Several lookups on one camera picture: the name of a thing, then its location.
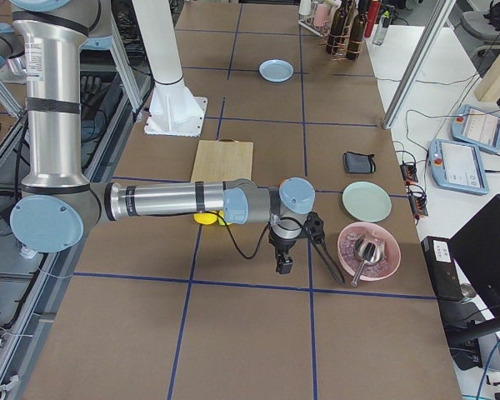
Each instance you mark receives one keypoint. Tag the pink plastic cup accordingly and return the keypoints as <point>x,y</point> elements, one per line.
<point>320,15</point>

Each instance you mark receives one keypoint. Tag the black usb hub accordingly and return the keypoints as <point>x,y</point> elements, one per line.
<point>418,203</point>
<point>409,173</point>

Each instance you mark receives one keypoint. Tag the white plastic cup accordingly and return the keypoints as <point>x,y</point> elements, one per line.
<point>305,8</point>

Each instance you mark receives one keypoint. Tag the teach pendant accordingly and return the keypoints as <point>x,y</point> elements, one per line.
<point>457,166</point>
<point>478,127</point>

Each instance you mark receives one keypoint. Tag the grey water bottle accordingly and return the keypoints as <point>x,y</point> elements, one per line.
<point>382,29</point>

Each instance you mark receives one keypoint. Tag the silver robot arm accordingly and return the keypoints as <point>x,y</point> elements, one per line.
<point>12,55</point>
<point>59,205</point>

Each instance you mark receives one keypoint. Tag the black computer box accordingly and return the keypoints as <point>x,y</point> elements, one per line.
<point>441,268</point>

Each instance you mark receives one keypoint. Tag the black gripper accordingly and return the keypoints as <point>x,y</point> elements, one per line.
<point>280,245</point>

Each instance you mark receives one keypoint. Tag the near teach pendant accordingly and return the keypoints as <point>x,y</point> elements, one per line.
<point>457,166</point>

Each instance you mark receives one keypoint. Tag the aluminium frame post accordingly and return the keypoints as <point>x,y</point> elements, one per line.
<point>426,41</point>

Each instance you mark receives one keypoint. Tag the yellow lemon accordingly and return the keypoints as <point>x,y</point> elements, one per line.
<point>206,218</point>
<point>221,219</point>

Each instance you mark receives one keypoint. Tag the pink bowl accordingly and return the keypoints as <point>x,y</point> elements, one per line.
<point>346,254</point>

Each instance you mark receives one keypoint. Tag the dark wine bottle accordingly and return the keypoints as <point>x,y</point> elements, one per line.
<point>336,29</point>
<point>357,30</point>

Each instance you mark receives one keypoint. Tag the wooden cutting board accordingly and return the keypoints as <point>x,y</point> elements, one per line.
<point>223,160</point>

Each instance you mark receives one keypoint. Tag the silver metal scoop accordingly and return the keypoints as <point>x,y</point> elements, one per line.
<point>368,251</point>

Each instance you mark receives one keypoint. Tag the light blue plate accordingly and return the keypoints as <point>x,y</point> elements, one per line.
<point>276,70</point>

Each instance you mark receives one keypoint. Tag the far teach pendant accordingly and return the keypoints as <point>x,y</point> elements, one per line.
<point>478,127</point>

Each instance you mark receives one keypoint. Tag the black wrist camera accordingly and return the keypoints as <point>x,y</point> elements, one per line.
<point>314,226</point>

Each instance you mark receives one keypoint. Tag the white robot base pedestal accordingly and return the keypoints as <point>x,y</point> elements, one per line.
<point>173,110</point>

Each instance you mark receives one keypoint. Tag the green plate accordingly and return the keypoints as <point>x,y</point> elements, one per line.
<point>366,202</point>

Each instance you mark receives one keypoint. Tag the black computer monitor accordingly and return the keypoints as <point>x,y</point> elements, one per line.
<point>476,248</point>

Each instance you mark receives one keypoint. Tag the red water bottle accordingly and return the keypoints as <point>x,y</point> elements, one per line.
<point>372,16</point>

